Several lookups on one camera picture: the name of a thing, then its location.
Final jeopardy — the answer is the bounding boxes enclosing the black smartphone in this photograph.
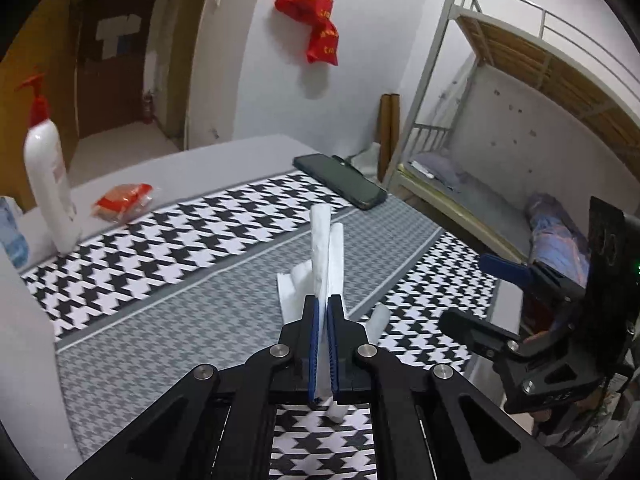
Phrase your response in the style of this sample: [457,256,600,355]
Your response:
[292,154,388,210]

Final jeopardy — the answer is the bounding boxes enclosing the white foam box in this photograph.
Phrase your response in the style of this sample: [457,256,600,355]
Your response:
[0,247,83,480]

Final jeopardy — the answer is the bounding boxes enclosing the light wooden side door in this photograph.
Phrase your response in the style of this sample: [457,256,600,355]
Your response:
[150,0,221,148]

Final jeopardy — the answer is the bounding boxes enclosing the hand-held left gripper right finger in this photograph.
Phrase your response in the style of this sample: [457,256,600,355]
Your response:
[326,295,576,480]

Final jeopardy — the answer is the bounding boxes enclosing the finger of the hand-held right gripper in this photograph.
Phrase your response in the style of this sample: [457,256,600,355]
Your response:
[439,307,523,357]
[479,254,588,306]

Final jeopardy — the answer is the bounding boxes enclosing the metal bunk bed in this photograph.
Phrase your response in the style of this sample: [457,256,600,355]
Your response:
[387,0,640,281]

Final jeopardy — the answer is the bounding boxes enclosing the clear spray bottle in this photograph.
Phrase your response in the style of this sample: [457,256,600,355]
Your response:
[0,197,30,268]

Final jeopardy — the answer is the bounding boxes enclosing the red snack packet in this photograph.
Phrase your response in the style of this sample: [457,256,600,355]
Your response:
[92,183,160,225]

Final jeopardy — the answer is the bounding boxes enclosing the white pump bottle red cap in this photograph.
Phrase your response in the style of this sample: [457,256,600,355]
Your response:
[17,74,83,255]

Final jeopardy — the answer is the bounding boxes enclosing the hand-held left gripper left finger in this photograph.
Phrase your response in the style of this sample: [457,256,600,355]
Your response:
[65,295,321,480]

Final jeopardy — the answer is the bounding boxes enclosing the grey clothing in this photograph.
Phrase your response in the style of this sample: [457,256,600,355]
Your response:
[532,370,640,480]

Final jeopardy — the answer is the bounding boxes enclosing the wooden wardrobe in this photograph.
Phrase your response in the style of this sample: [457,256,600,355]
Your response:
[0,0,83,191]

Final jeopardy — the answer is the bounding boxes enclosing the white towel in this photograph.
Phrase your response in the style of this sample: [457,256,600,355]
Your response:
[309,204,347,423]

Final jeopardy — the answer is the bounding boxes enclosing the white paper notice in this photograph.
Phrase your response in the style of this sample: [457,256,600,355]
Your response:
[95,12,143,58]

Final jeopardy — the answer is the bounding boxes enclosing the short white foam piece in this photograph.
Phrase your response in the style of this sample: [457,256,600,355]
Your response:
[276,267,313,322]
[362,304,392,346]

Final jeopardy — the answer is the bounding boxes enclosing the dark brown door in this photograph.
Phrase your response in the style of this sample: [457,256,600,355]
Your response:
[75,0,158,138]

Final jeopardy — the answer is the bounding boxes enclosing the grey pillow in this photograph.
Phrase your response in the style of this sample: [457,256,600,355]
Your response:
[410,152,468,191]

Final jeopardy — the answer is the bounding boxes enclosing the houndstooth patterned cloth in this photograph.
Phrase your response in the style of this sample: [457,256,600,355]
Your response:
[20,170,501,480]

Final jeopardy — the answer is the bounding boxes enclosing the red hanging bags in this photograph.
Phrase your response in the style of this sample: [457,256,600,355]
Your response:
[275,0,341,67]

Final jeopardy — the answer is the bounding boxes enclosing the blue patterned bundle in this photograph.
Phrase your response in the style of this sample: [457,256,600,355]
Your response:
[525,192,591,286]

